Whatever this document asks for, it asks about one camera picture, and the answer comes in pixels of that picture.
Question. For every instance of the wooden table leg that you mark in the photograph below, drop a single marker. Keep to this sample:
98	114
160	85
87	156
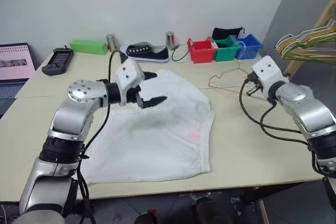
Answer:
263	212

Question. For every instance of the white shorts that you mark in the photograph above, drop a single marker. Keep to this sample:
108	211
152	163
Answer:
157	140

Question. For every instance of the silver metal can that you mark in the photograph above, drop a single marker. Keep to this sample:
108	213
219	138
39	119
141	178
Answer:
170	41
112	42

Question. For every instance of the wooden clothes rack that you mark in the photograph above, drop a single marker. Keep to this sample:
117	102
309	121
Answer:
296	64

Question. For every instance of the red plastic bin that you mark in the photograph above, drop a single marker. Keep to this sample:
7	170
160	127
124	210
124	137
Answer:
202	54

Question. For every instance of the dark rounded shape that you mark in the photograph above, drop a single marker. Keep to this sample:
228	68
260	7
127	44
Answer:
210	211

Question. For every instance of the black remote controller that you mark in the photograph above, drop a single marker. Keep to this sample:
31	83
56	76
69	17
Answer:
57	61

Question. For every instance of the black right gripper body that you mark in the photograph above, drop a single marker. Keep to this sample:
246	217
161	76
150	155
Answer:
256	82

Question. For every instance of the blue plastic bin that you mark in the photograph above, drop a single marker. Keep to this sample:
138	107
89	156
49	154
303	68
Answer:
248	49

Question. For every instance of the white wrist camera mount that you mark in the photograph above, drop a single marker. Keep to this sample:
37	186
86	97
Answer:
128	73
267	70

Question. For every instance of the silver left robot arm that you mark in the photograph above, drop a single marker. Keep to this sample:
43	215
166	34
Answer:
76	119

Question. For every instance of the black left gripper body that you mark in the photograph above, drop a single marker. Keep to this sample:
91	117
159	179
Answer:
134	96

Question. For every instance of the bunch of clothes hangers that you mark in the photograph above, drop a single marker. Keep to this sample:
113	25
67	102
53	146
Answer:
302	36

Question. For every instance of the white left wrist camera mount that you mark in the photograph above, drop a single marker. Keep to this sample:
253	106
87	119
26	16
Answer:
128	73

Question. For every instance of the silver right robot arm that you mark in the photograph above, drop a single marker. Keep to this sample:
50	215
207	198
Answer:
312	111

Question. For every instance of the green plastic bin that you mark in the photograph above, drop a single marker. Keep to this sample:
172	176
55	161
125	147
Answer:
225	53

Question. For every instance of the bundle of clothes hangers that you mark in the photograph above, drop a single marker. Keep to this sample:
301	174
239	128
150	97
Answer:
309	44

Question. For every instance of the open laptop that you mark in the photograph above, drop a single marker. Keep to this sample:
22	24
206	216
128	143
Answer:
13	64

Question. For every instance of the green rectangular box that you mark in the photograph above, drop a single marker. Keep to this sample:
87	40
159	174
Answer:
88	47

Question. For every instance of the black canvas sneaker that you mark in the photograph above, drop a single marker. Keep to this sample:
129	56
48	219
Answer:
152	54

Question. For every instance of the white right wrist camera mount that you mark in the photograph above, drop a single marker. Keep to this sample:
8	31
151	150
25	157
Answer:
267	70

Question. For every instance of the black round object red mark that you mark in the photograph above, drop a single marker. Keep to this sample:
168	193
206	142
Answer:
147	217

